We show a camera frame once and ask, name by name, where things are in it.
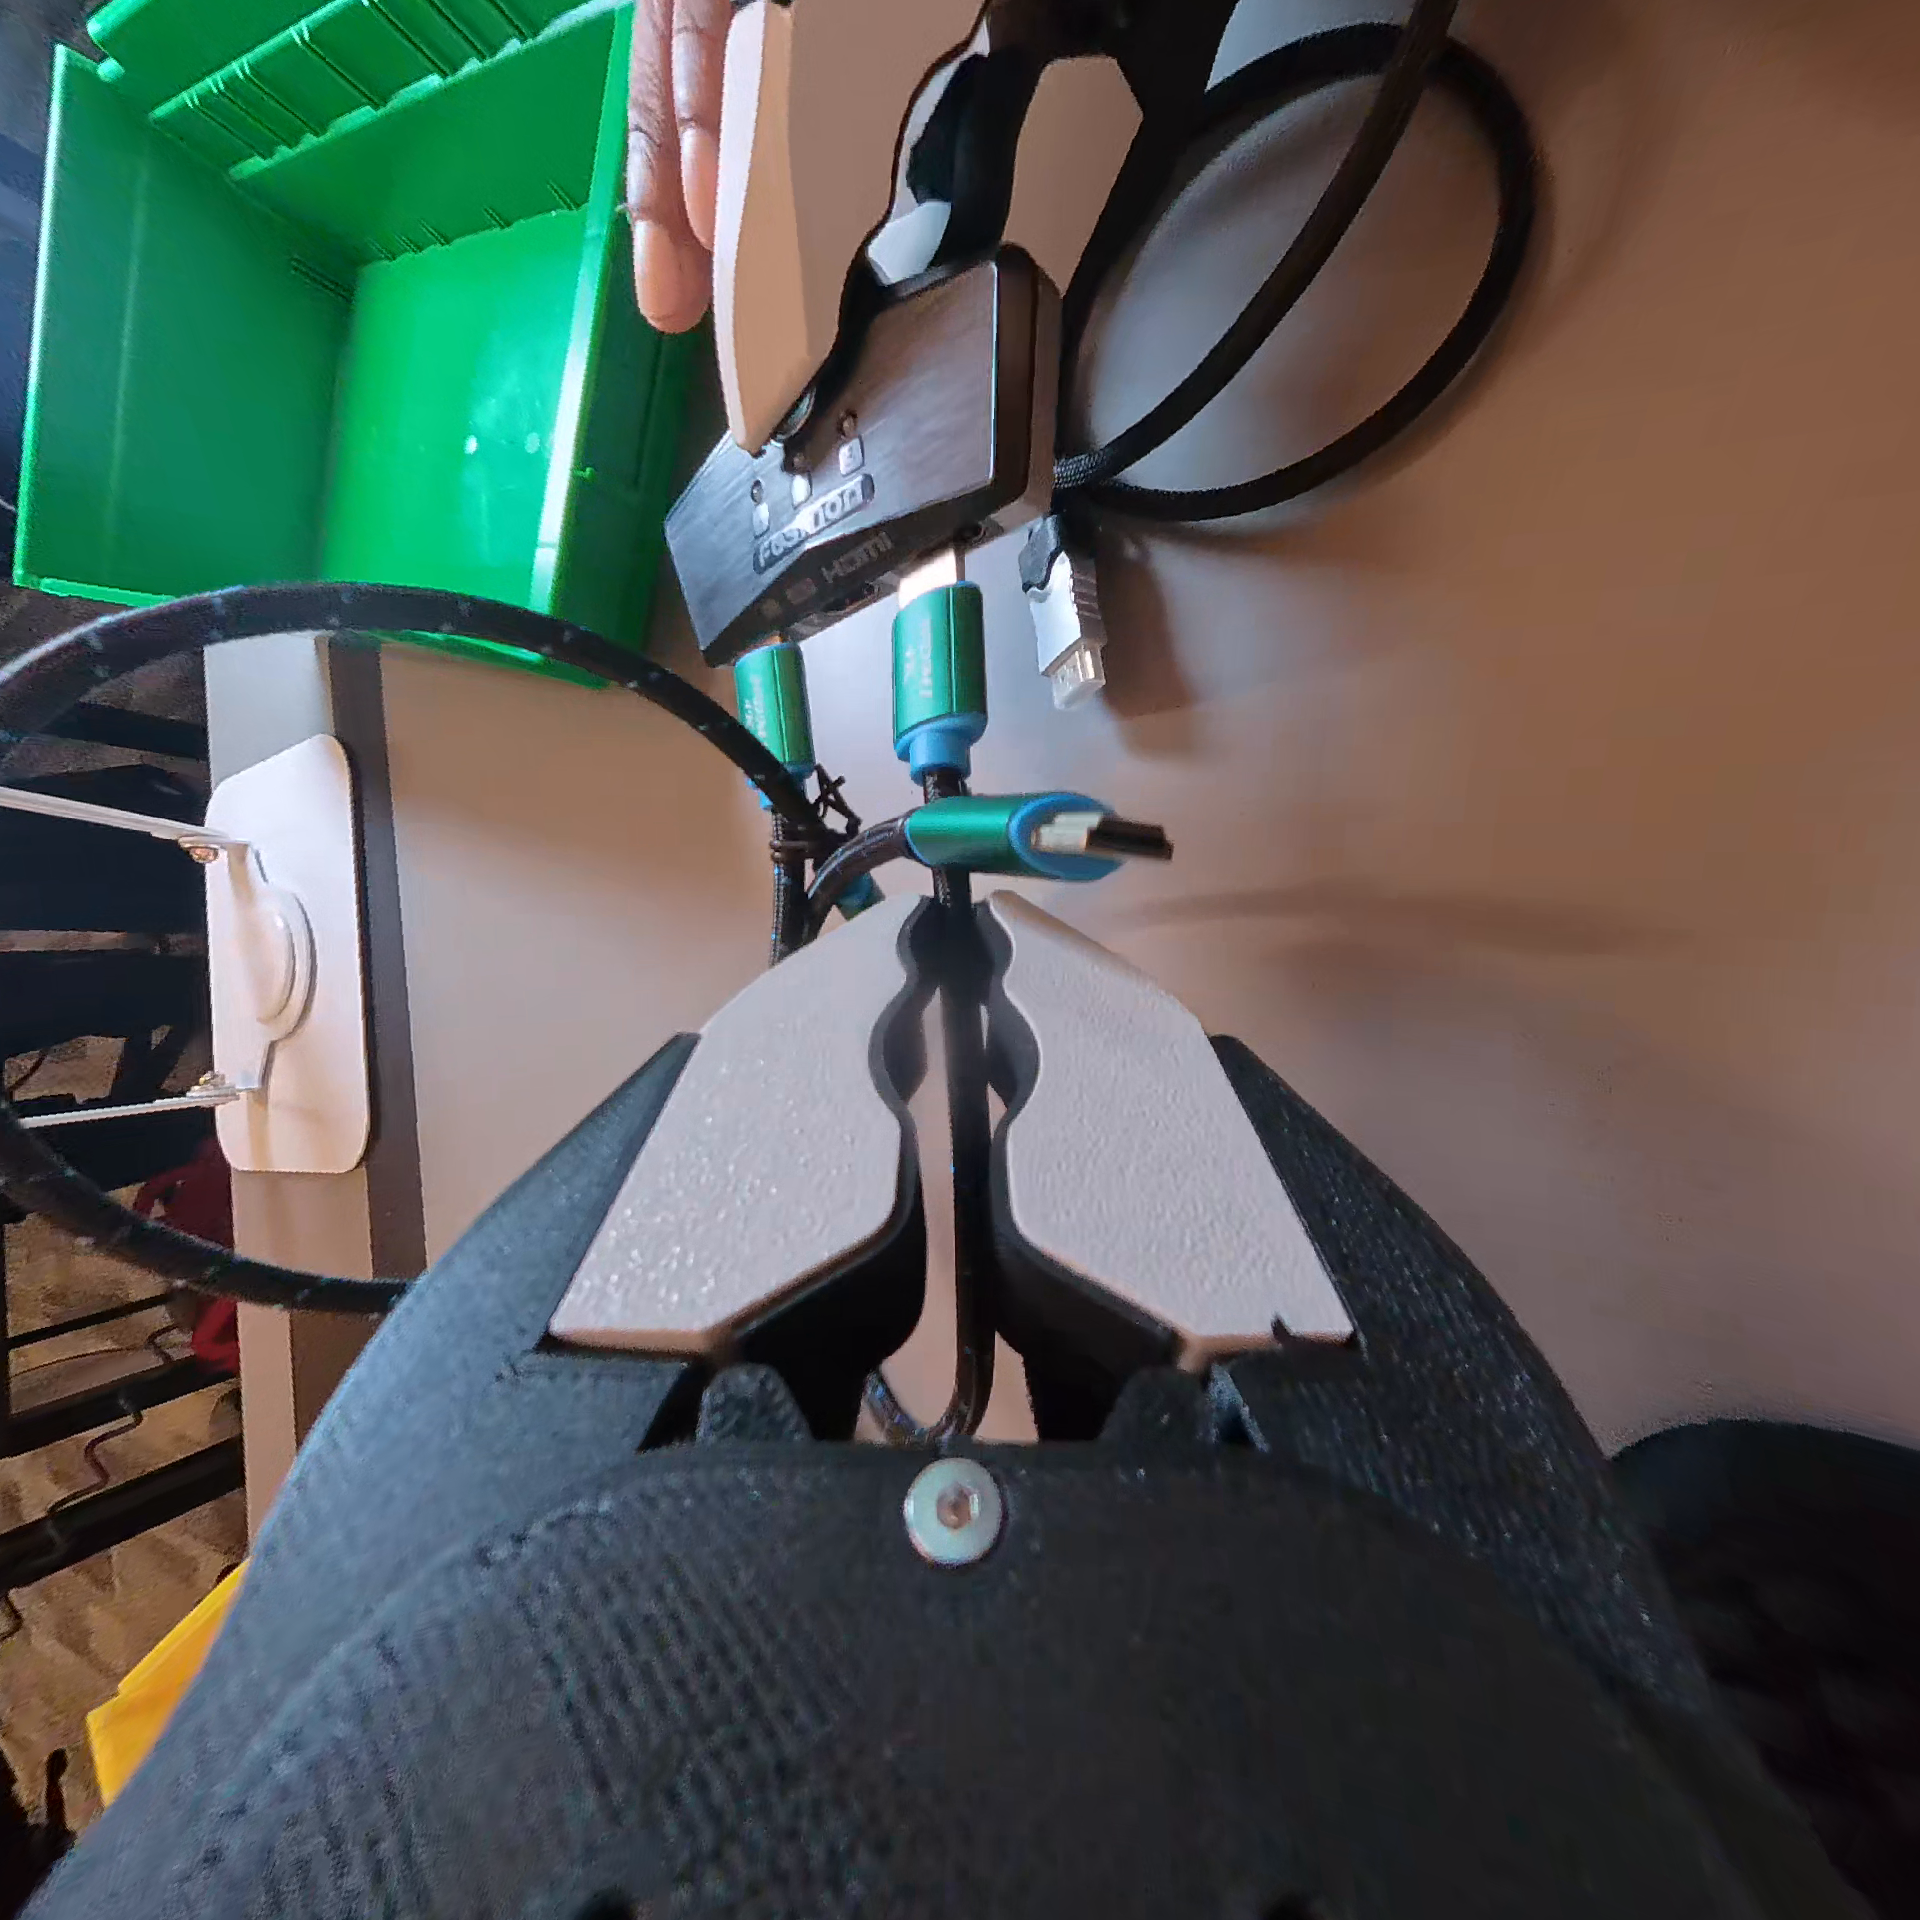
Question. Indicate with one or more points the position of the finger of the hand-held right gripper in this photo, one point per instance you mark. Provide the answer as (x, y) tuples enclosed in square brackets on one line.
[(796, 227), (1088, 166)]

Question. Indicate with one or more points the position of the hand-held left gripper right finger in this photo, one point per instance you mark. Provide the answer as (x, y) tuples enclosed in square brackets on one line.
[(1171, 1186)]

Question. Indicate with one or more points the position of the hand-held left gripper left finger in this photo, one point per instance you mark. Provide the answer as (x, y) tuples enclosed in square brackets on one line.
[(750, 1186)]

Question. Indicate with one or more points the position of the green plastic bin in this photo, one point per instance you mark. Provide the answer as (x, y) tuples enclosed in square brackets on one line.
[(225, 375)]

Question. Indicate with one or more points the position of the yellow plastic bin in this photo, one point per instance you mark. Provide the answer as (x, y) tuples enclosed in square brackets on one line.
[(150, 1710)]

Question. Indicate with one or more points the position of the person's right hand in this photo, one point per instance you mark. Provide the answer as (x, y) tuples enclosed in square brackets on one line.
[(675, 151)]

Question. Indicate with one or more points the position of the white folding board stand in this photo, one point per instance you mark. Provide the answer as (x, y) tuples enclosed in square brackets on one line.
[(292, 960)]

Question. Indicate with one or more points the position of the red bag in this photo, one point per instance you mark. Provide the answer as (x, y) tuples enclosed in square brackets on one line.
[(196, 1201)]

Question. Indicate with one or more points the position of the black mesh cushion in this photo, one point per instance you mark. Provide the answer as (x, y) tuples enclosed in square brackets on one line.
[(1800, 1650)]

